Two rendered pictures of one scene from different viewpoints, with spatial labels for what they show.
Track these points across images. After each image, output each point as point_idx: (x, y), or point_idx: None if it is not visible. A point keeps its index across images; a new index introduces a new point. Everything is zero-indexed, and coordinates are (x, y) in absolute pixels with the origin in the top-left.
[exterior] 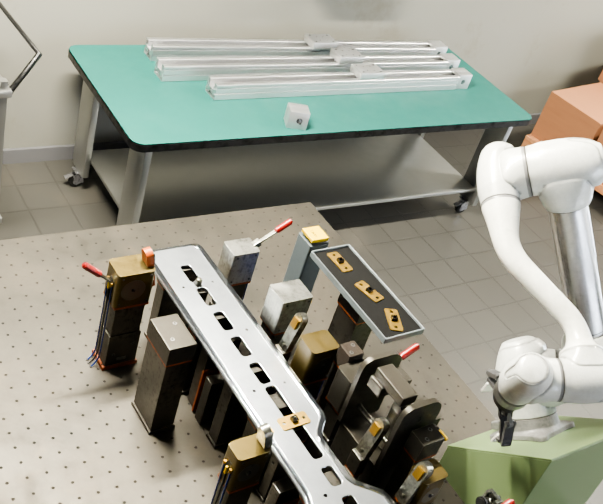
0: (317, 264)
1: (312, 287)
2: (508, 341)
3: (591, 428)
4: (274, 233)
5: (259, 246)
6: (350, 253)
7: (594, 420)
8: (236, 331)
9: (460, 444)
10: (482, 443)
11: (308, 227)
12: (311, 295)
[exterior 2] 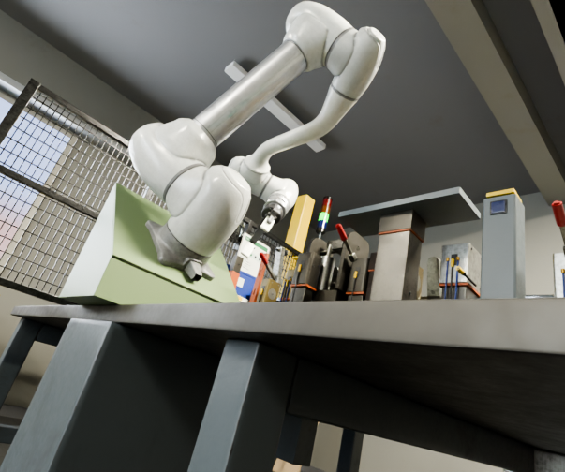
0: (464, 221)
1: (481, 265)
2: (244, 184)
3: (147, 213)
4: (559, 228)
5: (563, 251)
6: None
7: (123, 208)
8: None
9: (234, 301)
10: (222, 284)
11: (518, 196)
12: (444, 245)
